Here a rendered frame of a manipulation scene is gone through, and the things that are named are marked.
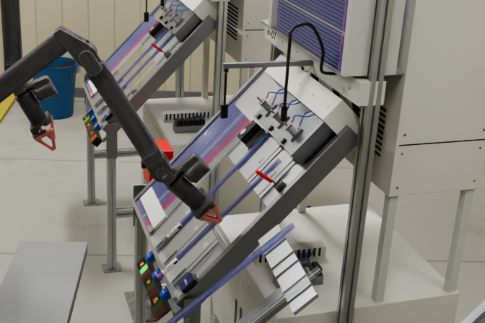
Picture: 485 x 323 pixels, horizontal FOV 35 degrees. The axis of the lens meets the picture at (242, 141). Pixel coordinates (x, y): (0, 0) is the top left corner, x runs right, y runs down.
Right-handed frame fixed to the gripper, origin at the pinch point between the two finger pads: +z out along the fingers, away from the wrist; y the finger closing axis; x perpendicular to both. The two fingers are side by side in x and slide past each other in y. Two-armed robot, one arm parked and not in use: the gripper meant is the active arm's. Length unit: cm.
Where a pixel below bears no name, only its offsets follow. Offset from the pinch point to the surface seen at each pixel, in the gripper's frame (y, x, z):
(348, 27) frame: -12, -64, -21
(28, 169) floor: 259, 97, 39
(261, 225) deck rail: -11.2, -8.6, 4.7
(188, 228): 16.3, 11.5, 4.8
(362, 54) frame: -12, -62, -12
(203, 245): 2.3, 9.4, 4.5
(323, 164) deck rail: -11.1, -33.6, 4.8
